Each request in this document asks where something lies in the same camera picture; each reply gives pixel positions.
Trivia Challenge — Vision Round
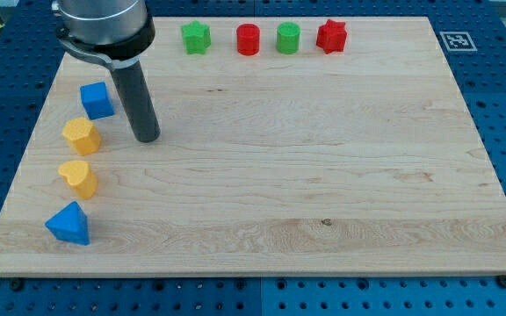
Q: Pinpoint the red cylinder block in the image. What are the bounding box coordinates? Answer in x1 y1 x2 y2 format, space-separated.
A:
236 24 260 56

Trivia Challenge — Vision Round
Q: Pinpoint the blue triangle block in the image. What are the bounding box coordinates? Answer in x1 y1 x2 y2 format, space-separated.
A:
45 201 90 246

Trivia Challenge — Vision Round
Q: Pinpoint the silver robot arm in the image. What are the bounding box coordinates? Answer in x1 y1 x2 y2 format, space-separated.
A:
51 0 155 71

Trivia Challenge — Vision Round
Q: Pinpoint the red star block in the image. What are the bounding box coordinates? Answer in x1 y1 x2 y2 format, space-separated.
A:
316 19 348 54

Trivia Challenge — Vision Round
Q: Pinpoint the blue cube block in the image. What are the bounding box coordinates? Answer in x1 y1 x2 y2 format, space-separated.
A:
80 82 114 120

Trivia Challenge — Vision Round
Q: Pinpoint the dark grey pointer rod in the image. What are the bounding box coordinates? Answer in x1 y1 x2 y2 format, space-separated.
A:
111 61 161 143

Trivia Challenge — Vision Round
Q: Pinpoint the white fiducial marker tag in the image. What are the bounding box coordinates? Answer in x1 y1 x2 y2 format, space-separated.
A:
440 31 477 52

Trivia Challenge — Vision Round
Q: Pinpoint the light wooden board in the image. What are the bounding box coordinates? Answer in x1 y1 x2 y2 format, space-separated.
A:
0 17 506 278

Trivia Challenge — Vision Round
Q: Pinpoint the yellow heart block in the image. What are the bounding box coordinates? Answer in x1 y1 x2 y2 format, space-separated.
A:
58 160 98 199

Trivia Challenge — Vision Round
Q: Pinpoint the green star block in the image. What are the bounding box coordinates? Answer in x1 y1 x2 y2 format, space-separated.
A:
181 20 211 54

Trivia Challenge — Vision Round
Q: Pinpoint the green cylinder block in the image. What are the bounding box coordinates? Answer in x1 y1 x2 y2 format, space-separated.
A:
276 22 300 54

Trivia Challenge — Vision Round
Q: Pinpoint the yellow hexagon block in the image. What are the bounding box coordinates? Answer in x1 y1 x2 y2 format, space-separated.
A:
61 117 101 156

